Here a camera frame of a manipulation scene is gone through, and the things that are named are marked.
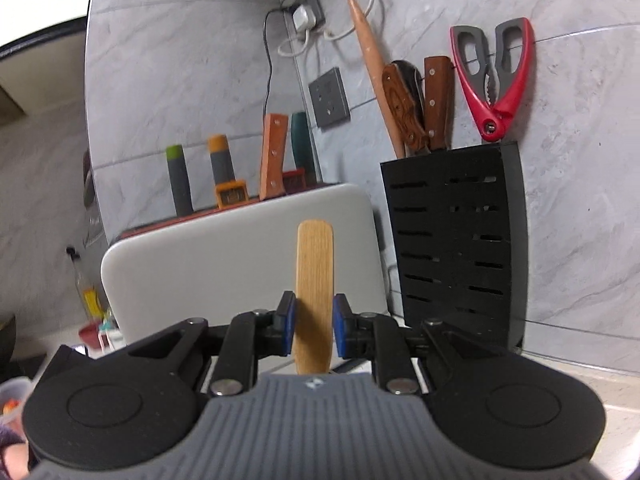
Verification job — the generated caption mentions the grey wall socket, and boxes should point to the grey wall socket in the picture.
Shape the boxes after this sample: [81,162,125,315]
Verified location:
[308,66,351,128]

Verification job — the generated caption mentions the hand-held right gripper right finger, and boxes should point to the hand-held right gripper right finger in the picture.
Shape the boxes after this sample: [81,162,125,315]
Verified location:
[332,292,506,396]

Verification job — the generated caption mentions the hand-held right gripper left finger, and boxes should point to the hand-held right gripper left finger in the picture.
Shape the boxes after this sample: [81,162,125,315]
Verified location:
[127,290,298,397]

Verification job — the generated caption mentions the patterned wooden knife handle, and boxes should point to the patterned wooden knife handle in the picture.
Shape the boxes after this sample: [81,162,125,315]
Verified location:
[381,60,431,157]

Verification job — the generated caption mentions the black power cable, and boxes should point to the black power cable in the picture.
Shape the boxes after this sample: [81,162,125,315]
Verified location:
[263,7,296,118]

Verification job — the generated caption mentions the grey handle with green tip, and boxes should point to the grey handle with green tip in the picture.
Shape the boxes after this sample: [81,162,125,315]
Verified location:
[166,145,193,216]

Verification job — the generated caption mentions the person's left forearm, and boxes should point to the person's left forearm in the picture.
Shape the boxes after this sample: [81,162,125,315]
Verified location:
[0,425,31,480]

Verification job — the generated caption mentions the white countertop appliance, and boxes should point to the white countertop appliance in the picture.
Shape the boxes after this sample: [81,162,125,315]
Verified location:
[100,182,391,348]

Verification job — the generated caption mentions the black knife block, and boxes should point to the black knife block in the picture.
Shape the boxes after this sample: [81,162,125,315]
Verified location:
[380,142,528,356]

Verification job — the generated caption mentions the red kitchen scissors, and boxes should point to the red kitchen scissors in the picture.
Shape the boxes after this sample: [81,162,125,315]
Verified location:
[449,16,535,142]

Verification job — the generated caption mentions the wooden spatula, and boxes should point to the wooden spatula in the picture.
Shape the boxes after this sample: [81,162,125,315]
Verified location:
[292,220,335,376]

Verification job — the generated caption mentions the grey handle with orange tip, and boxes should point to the grey handle with orange tip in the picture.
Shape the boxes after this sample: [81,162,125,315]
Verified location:
[207,134,236,186]

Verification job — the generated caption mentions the wooden rolling pin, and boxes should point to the wooden rolling pin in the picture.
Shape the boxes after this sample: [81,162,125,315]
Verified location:
[346,0,407,159]

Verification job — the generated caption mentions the dark green handle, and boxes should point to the dark green handle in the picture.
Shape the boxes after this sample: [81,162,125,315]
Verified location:
[291,111,318,186]

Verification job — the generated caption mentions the white charger cable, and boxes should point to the white charger cable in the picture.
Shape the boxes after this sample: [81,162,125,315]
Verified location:
[277,0,376,58]

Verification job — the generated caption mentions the red square frame handle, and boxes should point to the red square frame handle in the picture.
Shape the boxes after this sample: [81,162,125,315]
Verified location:
[281,169,307,195]

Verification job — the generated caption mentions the oil bottle with black pump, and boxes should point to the oil bottle with black pump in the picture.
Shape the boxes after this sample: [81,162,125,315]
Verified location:
[67,245,102,322]

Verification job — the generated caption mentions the orange square frame handle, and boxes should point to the orange square frame handle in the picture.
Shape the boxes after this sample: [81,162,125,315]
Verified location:
[215,180,247,209]

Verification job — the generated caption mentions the wall socket with charger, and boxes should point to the wall socket with charger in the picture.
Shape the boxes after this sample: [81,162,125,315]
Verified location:
[287,0,327,31]

